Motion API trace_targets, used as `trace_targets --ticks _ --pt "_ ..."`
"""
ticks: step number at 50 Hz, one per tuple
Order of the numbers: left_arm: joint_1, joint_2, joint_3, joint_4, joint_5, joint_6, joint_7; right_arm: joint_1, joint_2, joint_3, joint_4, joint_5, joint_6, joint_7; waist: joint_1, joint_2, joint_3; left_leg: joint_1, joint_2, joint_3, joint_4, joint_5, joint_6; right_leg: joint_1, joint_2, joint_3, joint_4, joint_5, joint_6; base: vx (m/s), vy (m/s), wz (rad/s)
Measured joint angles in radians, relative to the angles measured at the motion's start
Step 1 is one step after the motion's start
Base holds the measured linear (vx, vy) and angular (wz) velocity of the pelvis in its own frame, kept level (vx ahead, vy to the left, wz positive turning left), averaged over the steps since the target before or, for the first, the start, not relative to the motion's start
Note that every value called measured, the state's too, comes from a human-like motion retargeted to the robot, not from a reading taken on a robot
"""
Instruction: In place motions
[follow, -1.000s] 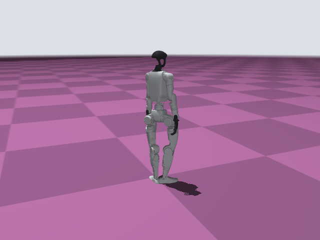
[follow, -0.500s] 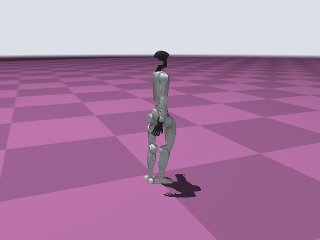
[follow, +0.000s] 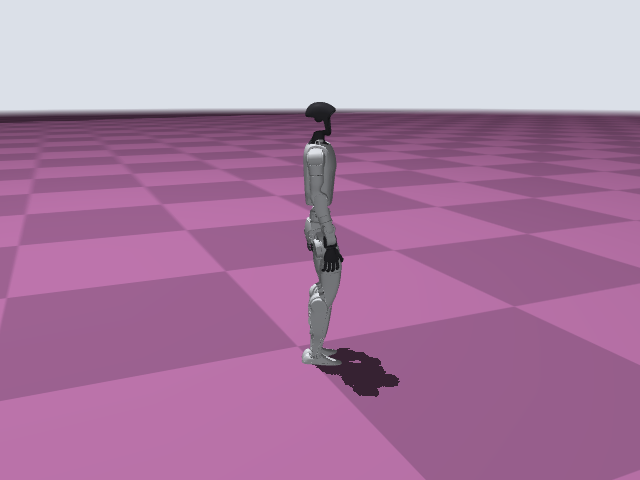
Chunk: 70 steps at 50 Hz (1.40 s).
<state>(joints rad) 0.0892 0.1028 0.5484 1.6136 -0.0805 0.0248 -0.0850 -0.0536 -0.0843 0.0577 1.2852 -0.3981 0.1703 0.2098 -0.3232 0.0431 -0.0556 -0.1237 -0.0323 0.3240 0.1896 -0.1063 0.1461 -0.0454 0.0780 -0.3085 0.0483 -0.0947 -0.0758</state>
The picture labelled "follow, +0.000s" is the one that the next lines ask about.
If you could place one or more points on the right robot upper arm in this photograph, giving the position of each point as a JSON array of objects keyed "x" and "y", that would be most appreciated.
[{"x": 316, "y": 162}]

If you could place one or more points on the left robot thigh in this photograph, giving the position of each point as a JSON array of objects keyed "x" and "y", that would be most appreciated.
[{"x": 316, "y": 287}]

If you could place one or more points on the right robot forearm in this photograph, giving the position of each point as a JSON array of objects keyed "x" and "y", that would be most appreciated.
[{"x": 322, "y": 212}]

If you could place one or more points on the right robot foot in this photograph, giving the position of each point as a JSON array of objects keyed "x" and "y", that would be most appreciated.
[{"x": 323, "y": 360}]

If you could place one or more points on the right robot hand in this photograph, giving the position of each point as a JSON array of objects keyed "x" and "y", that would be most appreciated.
[{"x": 332, "y": 255}]

